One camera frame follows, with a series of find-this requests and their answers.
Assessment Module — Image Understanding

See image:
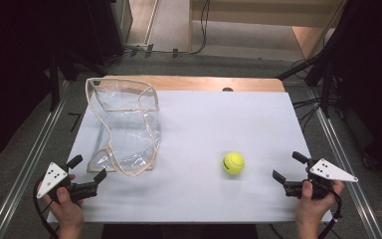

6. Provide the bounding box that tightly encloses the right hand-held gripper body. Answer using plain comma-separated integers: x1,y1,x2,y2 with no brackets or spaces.
283,157,359,201

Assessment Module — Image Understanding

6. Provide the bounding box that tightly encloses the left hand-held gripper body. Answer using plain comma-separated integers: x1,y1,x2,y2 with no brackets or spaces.
35,161,99,204

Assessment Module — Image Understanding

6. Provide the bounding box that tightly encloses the yellow tennis ball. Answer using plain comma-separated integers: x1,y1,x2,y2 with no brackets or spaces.
222,151,246,176

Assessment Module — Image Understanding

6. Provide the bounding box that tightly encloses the clear plastic bag beige trim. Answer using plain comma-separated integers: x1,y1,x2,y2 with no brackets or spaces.
85,77,163,177

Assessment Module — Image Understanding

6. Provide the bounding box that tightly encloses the person's left hand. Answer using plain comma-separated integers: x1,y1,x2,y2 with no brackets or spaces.
37,173,86,230

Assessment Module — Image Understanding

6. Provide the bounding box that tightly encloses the person's right hand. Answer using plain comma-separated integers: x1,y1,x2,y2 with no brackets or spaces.
293,178,346,227

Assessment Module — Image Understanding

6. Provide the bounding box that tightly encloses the white table board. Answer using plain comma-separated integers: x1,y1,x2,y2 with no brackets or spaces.
47,90,333,224

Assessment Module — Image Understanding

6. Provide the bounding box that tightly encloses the black metal stand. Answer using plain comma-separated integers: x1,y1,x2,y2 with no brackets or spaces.
276,49,332,119

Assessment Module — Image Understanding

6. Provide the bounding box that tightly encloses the dark curtain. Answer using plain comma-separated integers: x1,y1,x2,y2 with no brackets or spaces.
0,0,127,168
322,0,382,178

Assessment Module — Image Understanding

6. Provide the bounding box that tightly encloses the beige wooden cabinet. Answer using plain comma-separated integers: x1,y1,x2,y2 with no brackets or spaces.
188,0,347,62

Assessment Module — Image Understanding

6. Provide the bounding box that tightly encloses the aluminium floor rail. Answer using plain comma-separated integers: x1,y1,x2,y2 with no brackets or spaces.
306,87,382,239
0,79,72,239

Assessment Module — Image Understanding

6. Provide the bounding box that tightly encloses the left hand-held gripper cable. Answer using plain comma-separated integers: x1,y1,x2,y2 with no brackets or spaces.
33,178,61,239

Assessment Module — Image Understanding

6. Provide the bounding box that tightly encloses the hand-held gripper cable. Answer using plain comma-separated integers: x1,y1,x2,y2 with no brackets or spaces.
33,178,61,239
317,185,343,239

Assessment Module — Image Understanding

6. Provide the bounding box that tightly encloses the right hand-held gripper cable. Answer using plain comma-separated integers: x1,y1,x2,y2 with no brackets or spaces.
317,185,343,239

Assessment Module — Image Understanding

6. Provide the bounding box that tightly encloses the bundle of black cables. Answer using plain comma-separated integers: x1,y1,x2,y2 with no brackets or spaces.
291,96,324,131

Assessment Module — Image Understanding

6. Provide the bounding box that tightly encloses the black floor cable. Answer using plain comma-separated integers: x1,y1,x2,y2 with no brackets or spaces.
170,0,212,56

